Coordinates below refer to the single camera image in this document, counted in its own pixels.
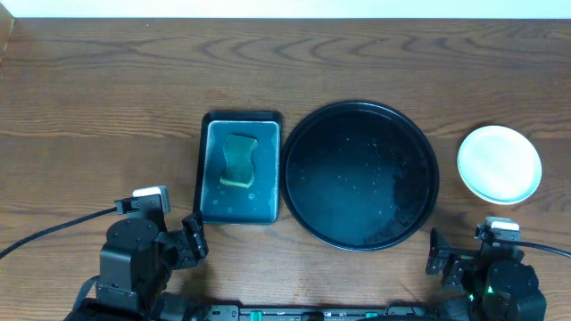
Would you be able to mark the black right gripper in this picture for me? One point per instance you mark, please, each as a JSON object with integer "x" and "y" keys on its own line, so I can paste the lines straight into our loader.
{"x": 441, "y": 255}

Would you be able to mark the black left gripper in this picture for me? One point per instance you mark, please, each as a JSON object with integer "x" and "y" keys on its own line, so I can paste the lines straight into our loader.
{"x": 186, "y": 243}

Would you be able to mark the green yellow sponge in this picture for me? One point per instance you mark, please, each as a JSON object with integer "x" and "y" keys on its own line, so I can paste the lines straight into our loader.
{"x": 239, "y": 170}

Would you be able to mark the white plate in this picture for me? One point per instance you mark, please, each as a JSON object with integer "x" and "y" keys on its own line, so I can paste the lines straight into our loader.
{"x": 499, "y": 165}

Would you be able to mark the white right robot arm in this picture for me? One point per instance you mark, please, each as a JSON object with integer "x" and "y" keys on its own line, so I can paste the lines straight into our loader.
{"x": 493, "y": 282}

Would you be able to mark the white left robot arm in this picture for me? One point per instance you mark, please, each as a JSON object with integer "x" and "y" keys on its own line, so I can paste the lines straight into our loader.
{"x": 136, "y": 263}

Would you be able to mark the black rectangular water tray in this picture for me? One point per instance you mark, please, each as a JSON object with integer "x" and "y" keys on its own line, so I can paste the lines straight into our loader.
{"x": 257, "y": 203}

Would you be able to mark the round black tray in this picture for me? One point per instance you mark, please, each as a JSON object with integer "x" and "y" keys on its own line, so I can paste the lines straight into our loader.
{"x": 359, "y": 175}

